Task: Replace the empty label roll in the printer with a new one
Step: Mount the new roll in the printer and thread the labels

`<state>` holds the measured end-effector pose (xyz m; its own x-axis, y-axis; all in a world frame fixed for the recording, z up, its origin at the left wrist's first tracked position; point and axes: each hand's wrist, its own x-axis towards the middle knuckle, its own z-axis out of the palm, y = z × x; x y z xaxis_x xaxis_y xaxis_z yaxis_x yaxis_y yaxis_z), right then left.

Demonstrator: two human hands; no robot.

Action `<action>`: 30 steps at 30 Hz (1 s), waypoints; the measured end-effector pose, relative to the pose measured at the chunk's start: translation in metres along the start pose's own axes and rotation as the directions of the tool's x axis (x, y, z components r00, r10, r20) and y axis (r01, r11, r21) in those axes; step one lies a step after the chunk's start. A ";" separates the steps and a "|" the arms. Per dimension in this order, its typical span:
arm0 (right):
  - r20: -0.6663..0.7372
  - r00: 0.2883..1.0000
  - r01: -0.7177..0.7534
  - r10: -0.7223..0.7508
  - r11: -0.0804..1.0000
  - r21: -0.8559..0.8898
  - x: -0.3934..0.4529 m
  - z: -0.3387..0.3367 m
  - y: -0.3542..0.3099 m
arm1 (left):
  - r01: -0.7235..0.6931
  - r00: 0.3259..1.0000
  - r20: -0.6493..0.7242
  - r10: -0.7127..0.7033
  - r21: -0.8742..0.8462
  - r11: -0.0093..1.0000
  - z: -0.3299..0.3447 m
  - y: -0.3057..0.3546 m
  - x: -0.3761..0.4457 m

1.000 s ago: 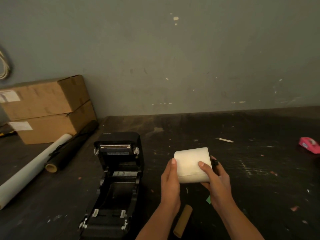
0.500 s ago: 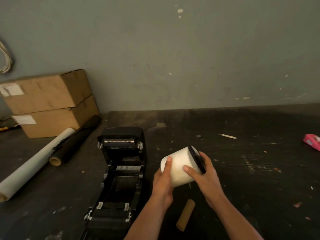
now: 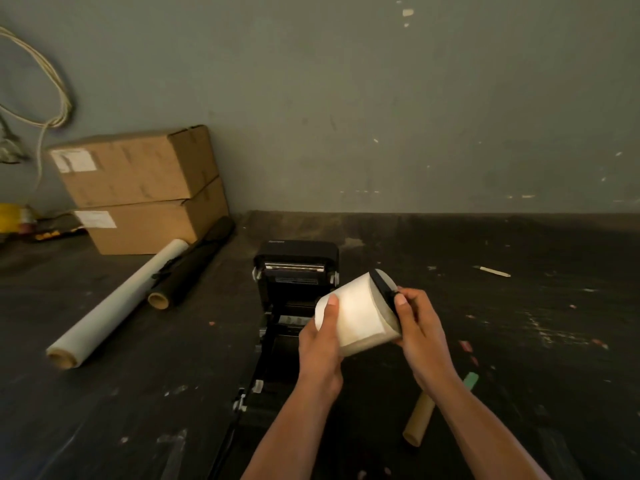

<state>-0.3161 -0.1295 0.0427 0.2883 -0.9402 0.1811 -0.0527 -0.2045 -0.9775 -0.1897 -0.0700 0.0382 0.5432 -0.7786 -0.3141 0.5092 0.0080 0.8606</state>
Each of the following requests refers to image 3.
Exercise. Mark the person's left hand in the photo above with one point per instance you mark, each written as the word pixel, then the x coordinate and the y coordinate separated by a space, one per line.
pixel 320 359

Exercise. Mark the person's right hand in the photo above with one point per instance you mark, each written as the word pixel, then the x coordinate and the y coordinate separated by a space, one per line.
pixel 425 339

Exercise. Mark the white paper roll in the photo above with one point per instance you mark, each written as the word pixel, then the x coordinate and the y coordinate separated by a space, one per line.
pixel 360 314

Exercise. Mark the green tape piece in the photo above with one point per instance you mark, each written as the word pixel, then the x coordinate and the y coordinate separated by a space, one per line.
pixel 470 380

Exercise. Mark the black roll spindle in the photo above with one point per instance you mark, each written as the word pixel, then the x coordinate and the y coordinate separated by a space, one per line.
pixel 384 289

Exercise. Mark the black printer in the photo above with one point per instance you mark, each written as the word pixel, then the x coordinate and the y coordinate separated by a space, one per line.
pixel 290 289

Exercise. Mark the brown cardboard core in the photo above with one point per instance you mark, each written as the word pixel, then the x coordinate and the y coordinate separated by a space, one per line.
pixel 419 419

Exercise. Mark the person's right forearm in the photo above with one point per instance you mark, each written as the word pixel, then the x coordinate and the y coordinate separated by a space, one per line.
pixel 490 439

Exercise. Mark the person's left forearm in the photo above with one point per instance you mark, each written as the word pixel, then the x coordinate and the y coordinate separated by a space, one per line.
pixel 295 439

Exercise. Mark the black film roll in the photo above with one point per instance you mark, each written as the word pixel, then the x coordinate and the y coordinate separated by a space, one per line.
pixel 192 264

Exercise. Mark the white film roll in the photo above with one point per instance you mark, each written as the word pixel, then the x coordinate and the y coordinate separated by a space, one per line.
pixel 115 304

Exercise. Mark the small white stick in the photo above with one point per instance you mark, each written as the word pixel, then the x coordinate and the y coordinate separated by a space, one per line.
pixel 492 271

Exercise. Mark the brown cardboard box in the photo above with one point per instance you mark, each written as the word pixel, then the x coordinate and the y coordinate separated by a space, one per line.
pixel 130 169
pixel 150 227

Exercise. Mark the dark yellow patterned item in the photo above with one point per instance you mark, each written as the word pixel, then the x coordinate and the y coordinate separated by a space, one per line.
pixel 57 233

